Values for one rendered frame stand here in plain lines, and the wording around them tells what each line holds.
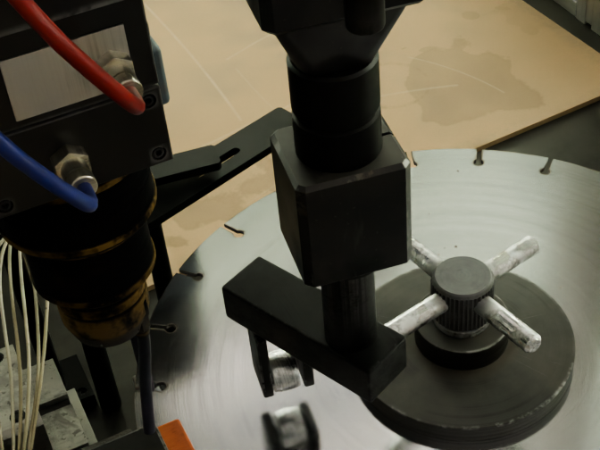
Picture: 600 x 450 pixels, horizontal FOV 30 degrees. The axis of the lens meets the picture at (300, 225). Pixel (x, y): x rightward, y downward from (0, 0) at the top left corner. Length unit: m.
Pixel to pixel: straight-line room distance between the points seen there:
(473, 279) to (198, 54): 0.68
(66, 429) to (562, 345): 0.30
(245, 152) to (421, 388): 0.27
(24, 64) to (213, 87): 0.78
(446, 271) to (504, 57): 0.62
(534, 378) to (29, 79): 0.30
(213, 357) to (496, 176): 0.21
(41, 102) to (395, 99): 0.75
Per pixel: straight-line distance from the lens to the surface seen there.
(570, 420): 0.55
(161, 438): 0.51
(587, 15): 1.19
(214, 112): 1.08
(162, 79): 0.64
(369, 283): 0.45
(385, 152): 0.40
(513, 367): 0.55
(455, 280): 0.53
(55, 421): 0.69
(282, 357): 0.53
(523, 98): 1.08
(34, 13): 0.29
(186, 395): 0.56
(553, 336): 0.57
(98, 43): 0.34
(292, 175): 0.40
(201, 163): 0.73
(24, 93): 0.34
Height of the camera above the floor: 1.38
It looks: 42 degrees down
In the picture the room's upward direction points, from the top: 6 degrees counter-clockwise
